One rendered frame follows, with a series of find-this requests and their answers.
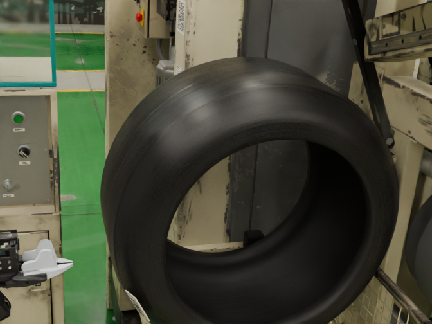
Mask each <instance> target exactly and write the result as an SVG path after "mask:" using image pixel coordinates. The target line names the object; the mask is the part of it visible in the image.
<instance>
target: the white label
mask: <svg viewBox="0 0 432 324"><path fill-rule="evenodd" d="M125 292H126V293H127V295H128V297H129V298H130V300H131V302H132V303H133V304H134V306H135V308H136V309H137V311H138V312H139V314H141V315H142V316H143V317H144V318H145V319H146V320H148V321H150V320H149V318H148V316H147V315H146V314H145V311H144V310H143V308H142V307H141V305H140V303H139V302H138V300H137V299H136V297H134V296H133V295H132V294H131V293H130V292H128V291H127V290H125Z"/></svg>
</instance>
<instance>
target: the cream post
mask: <svg viewBox="0 0 432 324"><path fill-rule="evenodd" d="M183 1H185V17H184V36H183V35H182V34H181V33H180V32H179V31H177V12H178V0H177V11H176V28H175V60H174V75H176V73H177V65H178V66H179V67H180V68H181V72H182V71H184V70H186V69H189V68H192V67H194V66H197V65H199V64H203V63H205V62H210V61H213V60H219V59H226V58H232V57H240V47H241V38H242V22H243V13H244V0H183ZM231 160H232V155H230V156H228V157H226V158H225V159H223V160H222V161H220V162H218V163H217V164H216V165H214V166H213V167H211V168H210V169H209V170H208V171H207V172H206V173H205V174H204V175H203V176H202V177H200V178H199V180H198V181H197V182H196V183H195V184H194V185H193V186H192V187H191V189H190V190H189V191H188V193H187V194H186V195H185V197H184V198H183V200H182V201H181V203H180V205H179V207H178V209H177V211H176V213H175V215H174V218H173V219H172V223H171V225H170V229H169V232H168V239H169V240H171V241H172V242H174V243H176V244H178V245H180V246H197V245H205V244H221V243H225V240H226V225H227V216H228V200H229V192H230V175H231Z"/></svg>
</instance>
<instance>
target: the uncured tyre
mask: <svg viewBox="0 0 432 324"><path fill-rule="evenodd" d="M274 140H303V141H305V143H306V147H307V155H308V168H307V177H306V180H305V184H304V187H303V190H302V193H301V195H300V198H299V199H298V202H297V203H296V205H295V206H294V208H293V209H292V211H291V212H290V214H289V215H288V216H287V217H286V219H285V220H284V221H283V222H282V223H281V224H280V225H279V226H278V227H277V228H275V229H274V230H273V231H272V232H270V233H269V234H268V235H266V236H265V237H264V238H261V239H260V240H258V241H256V242H254V243H252V244H250V245H248V246H245V247H242V248H239V249H235V250H231V251H224V252H214V253H211V252H202V251H195V250H192V249H188V248H185V247H183V246H180V245H178V244H176V243H174V242H172V241H171V240H169V239H168V238H167V237H168V232H169V229H170V225H171V223H172V219H173V218H174V215H175V213H176V211H177V209H178V207H179V205H180V203H181V201H182V200H183V198H184V197H185V195H186V194H187V193H188V191H189V190H190V189H191V187H192V186H193V185H194V184H195V183H196V182H197V181H198V180H199V178H200V177H202V176H203V175H204V174H205V173H206V172H207V171H208V170H209V169H210V168H211V167H213V166H214V165H216V164H217V163H218V162H220V161H222V160H223V159H225V158H226V157H228V156H230V155H232V154H234V153H236V152H238V151H240V150H242V149H244V148H247V147H250V146H252V145H256V144H259V143H263V142H267V141H274ZM100 202H101V209H102V217H103V223H104V226H105V232H106V235H107V241H108V245H109V251H110V254H111V260H112V264H113V267H114V271H115V273H116V276H117V279H118V281H119V283H120V285H121V287H122V289H123V291H124V293H125V294H126V295H127V293H126V292H125V290H127V291H128V292H130V293H131V294H132V295H133V296H134V297H136V299H137V300H138V302H139V304H140V305H141V307H142V308H143V310H144V311H145V314H146V315H147V316H148V318H149V320H150V321H148V322H149V323H150V324H327V323H329V322H331V321H332V320H333V319H334V318H336V317H337V316H339V315H340V314H341V313H342V312H343V311H344V310H345V309H347V308H348V307H349V306H350V305H351V304H352V303H353V302H354V301H355V300H356V298H357V297H358V296H359V295H360V294H361V293H362V292H363V290H364V289H365V288H366V286H367V285H368V284H369V282H370V280H371V279H372V278H373V276H374V274H375V273H376V271H377V270H378V268H379V266H380V264H381V263H382V261H383V259H384V257H385V255H386V253H387V250H388V248H389V246H390V243H391V241H392V237H393V234H394V231H395V227H396V223H397V217H398V212H399V181H398V176H397V170H396V167H395V163H394V160H393V157H392V154H391V152H390V150H389V148H388V146H387V144H386V142H385V140H384V138H383V137H382V135H381V133H380V132H379V129H378V128H377V127H376V125H375V124H374V122H373V121H372V120H371V119H370V117H369V116H368V115H367V114H366V113H365V112H364V111H363V110H362V109H361V108H360V107H359V106H358V105H356V104H355V103H354V102H353V101H351V100H350V99H349V98H347V97H345V96H344V95H342V94H341V93H339V92H337V91H336V90H334V89H333V88H331V87H329V86H328V85H326V84H324V83H323V82H321V81H319V80H318V79H317V78H314V77H313V76H311V75H310V74H308V73H306V72H304V71H303V70H301V69H299V68H297V67H294V66H292V65H290V64H286V63H284V62H280V61H277V60H273V59H268V58H260V57H232V58H224V59H219V60H213V61H210V62H205V63H203V64H199V65H197V66H194V67H191V68H189V69H186V70H184V71H182V72H180V73H178V74H176V75H174V76H173V77H171V78H169V79H168V80H166V81H164V82H163V83H162V84H160V85H159V86H157V87H156V88H155V89H154V90H153V91H151V92H150V93H149V94H148V95H147V96H146V97H144V99H142V101H141V102H140V103H139V104H138V105H137V106H136V107H135V108H134V109H133V111H132V112H131V113H130V114H129V116H128V117H127V119H126V120H125V121H124V123H123V125H122V126H121V128H120V130H119V131H118V133H117V135H116V137H115V139H114V141H113V143H112V145H111V147H110V150H109V153H108V155H107V159H106V161H105V165H104V168H103V174H102V182H101V190H100ZM127 297H128V295H127ZM128 299H129V300H130V301H131V299H130V298H129V297H128ZM131 303H132V302H131ZM132 304H133V303H132Z"/></svg>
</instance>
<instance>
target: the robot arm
mask: <svg viewBox="0 0 432 324"><path fill-rule="evenodd" d="M3 232H11V233H5V234H0V288H1V287H2V288H12V287H27V286H31V285H35V284H39V283H41V282H45V281H46V280H48V279H50V278H53V277H55V276H57V275H59V274H60V273H63V272H64V271H66V270H68V269H69V268H71V267H73V261H71V260H67V259H65V258H58V257H57V255H56V252H55V250H54V247H53V244H52V242H51V241H50V240H47V239H45V240H41V241H40V242H39V245H38V246H37V249H35V250H31V251H25V252H24V253H23V254H22V255H19V250H20V243H19V238H18V234H17V229H6V230H0V233H3ZM21 271H23V272H21ZM10 309H11V303H10V301H9V300H8V298H7V297H6V296H5V295H4V294H3V293H2V292H1V291H0V321H3V320H4V319H6V318H8V317H10Z"/></svg>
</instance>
